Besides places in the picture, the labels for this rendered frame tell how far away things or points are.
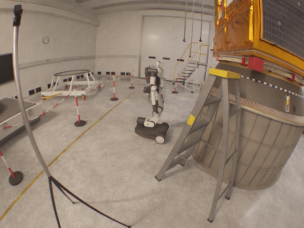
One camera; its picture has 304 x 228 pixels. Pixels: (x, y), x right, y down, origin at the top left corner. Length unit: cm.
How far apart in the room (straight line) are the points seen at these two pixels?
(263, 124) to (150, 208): 167
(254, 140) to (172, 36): 884
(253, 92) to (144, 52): 884
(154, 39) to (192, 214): 962
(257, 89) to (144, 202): 194
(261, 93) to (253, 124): 38
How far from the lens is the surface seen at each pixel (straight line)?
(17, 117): 365
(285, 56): 186
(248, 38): 163
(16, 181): 253
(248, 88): 183
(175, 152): 147
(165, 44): 976
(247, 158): 202
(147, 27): 1019
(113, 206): 175
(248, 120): 178
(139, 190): 185
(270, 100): 183
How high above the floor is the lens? 154
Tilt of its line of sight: 24 degrees down
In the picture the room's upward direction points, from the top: 4 degrees clockwise
